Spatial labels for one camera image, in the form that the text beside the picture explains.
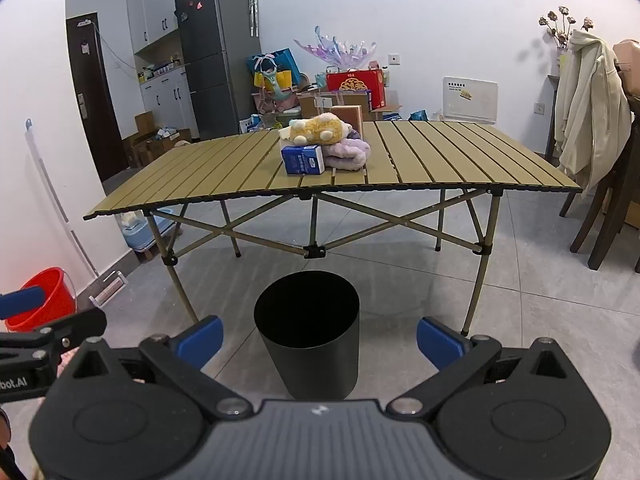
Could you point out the iridescent paper decoration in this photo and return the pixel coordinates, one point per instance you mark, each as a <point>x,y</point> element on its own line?
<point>335,50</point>

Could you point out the blue litter box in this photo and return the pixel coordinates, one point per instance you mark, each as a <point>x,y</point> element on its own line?
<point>142,235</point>

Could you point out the grey refrigerator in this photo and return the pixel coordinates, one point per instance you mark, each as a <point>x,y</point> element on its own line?
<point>215,60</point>

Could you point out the brown sponge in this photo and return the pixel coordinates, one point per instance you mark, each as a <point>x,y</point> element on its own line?
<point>350,115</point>

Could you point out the dark wooden shelf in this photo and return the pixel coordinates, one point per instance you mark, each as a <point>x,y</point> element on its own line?
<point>551,110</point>

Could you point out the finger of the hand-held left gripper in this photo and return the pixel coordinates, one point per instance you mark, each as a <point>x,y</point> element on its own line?
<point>22,302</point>
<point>75,327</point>

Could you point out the pink bag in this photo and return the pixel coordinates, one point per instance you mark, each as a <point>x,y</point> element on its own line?
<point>627,62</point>

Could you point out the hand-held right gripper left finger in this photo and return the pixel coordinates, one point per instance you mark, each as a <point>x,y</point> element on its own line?
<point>202,342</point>

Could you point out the white wall cabinet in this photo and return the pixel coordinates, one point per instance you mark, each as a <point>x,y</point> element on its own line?
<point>150,5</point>

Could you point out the pink basket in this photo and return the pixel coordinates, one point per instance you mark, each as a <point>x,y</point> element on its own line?
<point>277,105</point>

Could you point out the yellow gift bag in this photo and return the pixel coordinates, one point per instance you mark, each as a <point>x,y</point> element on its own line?
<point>282,80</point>

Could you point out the cream jacket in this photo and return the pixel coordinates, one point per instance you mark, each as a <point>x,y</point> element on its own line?
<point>590,110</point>

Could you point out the red gift box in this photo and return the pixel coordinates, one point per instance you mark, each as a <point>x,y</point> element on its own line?
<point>355,85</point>

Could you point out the blue patterned bag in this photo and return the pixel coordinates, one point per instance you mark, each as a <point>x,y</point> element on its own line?
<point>422,115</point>

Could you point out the flower vase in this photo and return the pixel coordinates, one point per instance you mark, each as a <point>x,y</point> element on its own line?
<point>562,62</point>

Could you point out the periwinkle fluffy cloth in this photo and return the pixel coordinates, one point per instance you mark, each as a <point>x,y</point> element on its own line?
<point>354,134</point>

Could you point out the dried flower bouquet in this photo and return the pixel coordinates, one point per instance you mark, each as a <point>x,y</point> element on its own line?
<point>562,25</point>

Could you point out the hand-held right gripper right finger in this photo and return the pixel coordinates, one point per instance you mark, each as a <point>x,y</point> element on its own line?
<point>440,342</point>

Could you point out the dark brown door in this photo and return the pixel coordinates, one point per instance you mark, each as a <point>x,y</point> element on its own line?
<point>95,110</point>

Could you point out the white base cabinet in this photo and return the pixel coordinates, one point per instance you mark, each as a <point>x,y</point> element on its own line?
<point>170,97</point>

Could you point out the red plastic bucket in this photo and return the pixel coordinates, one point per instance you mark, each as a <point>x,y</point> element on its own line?
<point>50,300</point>

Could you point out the tan folding table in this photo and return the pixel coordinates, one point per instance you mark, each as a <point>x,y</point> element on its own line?
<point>425,160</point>

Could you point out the blue packets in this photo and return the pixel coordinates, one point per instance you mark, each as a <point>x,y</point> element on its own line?
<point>250,124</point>

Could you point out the white wall socket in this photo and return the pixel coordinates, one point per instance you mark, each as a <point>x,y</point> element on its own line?
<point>395,59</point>
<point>539,108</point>

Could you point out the blue tissue box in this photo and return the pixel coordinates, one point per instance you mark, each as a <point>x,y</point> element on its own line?
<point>302,160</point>

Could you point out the black trash bin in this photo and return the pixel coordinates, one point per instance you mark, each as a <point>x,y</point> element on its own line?
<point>307,360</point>

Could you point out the dark wooden chair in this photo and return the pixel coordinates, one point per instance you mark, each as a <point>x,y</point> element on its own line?
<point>615,210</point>

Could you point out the yellow plush toy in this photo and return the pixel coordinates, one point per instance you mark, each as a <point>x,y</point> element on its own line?
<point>315,130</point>

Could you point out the blue gift bag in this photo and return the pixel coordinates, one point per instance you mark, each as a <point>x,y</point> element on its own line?
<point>280,62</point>

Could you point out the open cardboard boxes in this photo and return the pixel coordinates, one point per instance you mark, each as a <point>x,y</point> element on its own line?
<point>150,145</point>

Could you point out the white panel with sticker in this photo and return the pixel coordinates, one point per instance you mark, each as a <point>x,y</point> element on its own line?
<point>470,102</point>

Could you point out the white flat mop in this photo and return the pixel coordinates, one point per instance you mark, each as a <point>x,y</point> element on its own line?
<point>107,287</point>

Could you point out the mauve fluffy cloth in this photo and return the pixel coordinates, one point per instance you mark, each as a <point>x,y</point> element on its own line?
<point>347,157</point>

